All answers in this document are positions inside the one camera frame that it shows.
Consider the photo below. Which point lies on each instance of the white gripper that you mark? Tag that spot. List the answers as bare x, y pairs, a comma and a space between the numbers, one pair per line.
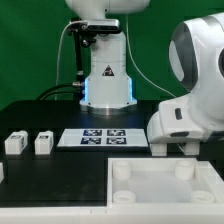
172, 123

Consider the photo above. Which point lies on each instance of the white square tabletop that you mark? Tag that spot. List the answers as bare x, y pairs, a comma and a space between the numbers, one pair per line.
163, 180

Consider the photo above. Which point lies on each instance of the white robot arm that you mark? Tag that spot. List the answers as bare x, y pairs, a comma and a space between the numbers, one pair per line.
196, 55

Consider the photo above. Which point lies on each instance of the white L-shaped fence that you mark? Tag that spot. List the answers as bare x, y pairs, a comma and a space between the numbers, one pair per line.
149, 214

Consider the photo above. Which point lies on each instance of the white plate with tags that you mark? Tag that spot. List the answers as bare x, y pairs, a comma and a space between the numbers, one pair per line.
103, 138

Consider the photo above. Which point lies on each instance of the white block left edge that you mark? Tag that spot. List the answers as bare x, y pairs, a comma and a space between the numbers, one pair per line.
1, 173

